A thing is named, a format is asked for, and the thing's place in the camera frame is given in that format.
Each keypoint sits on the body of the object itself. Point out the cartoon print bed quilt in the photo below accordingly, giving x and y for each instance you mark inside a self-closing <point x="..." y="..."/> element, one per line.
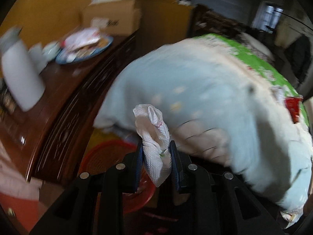
<point x="222" y="103"/>

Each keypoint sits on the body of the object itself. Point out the red plastic trash basket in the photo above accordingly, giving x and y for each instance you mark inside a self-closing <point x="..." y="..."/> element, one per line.
<point x="107" y="154"/>

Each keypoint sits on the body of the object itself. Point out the blue snack plate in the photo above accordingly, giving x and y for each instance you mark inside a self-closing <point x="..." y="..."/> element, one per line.
<point x="85" y="53"/>

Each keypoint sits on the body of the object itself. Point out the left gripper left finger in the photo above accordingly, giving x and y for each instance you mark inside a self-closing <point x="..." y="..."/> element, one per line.
<point x="92" y="204"/>

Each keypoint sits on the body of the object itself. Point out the white lidded ceramic bowl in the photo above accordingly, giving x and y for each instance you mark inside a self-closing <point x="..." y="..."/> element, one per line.
<point x="51" y="50"/>

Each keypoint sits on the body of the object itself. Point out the white thermos jug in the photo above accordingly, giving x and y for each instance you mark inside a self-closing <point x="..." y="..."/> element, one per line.
<point x="19" y="71"/>

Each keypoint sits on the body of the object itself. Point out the brown cardboard box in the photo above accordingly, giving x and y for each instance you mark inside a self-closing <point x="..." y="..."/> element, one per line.
<point x="120" y="17"/>

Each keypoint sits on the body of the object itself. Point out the dark wooden side table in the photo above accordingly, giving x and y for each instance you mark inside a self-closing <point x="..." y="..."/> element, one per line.
<point x="48" y="141"/>

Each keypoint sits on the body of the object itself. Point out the white ceramic mug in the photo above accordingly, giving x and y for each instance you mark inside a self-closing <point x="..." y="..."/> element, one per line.
<point x="37" y="57"/>

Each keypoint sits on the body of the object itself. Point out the pink snack package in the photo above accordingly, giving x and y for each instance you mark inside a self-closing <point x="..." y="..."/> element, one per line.
<point x="82" y="38"/>

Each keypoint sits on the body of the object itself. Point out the floral pillow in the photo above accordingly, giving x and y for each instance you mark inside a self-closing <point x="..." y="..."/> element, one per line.
<point x="256" y="47"/>

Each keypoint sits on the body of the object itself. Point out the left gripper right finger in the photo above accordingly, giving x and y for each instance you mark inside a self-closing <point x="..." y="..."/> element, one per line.
<point x="217" y="203"/>

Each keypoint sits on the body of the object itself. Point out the red snack bag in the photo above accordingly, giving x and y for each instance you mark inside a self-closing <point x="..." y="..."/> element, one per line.
<point x="293" y="106"/>

